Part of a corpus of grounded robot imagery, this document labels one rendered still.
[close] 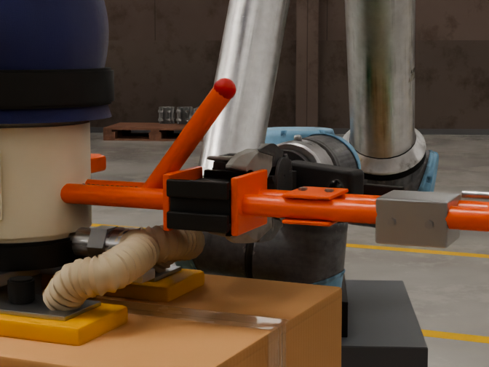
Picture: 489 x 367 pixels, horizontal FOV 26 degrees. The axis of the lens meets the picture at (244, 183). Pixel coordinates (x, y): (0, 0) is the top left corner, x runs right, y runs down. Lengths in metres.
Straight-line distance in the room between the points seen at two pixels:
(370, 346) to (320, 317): 0.56
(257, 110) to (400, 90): 0.36
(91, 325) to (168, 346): 0.08
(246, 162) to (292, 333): 0.19
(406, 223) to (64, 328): 0.34
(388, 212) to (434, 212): 0.04
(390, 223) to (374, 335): 0.84
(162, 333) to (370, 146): 0.81
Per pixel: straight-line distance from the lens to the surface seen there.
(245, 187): 1.07
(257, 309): 1.17
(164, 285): 1.21
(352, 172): 1.17
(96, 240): 1.16
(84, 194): 1.15
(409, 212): 1.01
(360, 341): 1.80
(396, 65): 1.71
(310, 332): 1.19
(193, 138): 1.10
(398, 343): 1.80
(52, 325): 1.06
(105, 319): 1.09
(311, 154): 1.28
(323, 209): 1.03
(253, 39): 1.47
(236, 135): 1.44
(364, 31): 1.67
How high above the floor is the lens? 1.24
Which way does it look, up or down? 7 degrees down
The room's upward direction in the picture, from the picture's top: straight up
